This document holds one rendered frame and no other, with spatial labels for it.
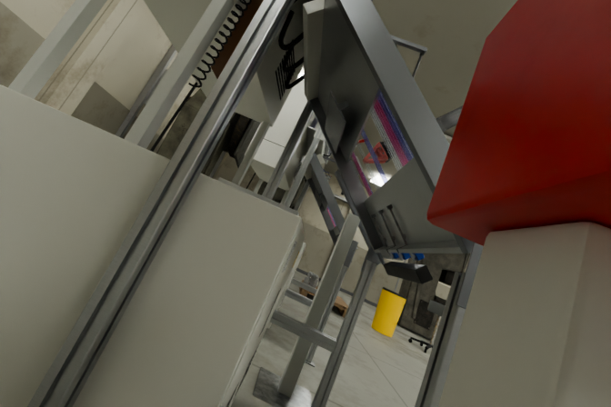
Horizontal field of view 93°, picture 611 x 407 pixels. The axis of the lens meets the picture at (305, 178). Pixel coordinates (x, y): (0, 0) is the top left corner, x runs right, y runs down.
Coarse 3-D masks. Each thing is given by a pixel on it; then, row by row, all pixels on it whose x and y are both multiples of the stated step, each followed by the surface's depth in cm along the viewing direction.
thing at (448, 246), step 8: (384, 248) 104; (392, 248) 92; (400, 248) 83; (408, 248) 76; (416, 248) 70; (424, 248) 65; (432, 248) 61; (440, 248) 57; (448, 248) 54; (456, 248) 51
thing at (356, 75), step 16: (336, 16) 76; (336, 32) 80; (336, 48) 85; (352, 48) 74; (320, 64) 107; (336, 64) 90; (352, 64) 78; (320, 80) 116; (336, 80) 96; (352, 80) 82; (368, 80) 71; (320, 96) 126; (336, 96) 102; (352, 96) 87; (368, 96) 75; (336, 112) 95; (352, 112) 92; (368, 112) 79; (336, 128) 103; (352, 128) 98; (336, 144) 112; (352, 144) 105
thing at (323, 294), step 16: (352, 224) 137; (352, 240) 135; (336, 256) 133; (336, 272) 132; (320, 288) 130; (320, 304) 128; (320, 320) 127; (304, 352) 124; (288, 368) 122; (256, 384) 118; (272, 384) 124; (288, 384) 121; (272, 400) 112; (288, 400) 118; (304, 400) 123
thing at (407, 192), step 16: (400, 176) 74; (416, 176) 65; (384, 192) 90; (400, 192) 78; (416, 192) 68; (368, 208) 115; (384, 208) 96; (400, 208) 82; (416, 208) 71; (384, 224) 103; (400, 224) 87; (416, 224) 75; (432, 224) 66; (400, 240) 92; (416, 240) 79; (432, 240) 69; (448, 240) 62
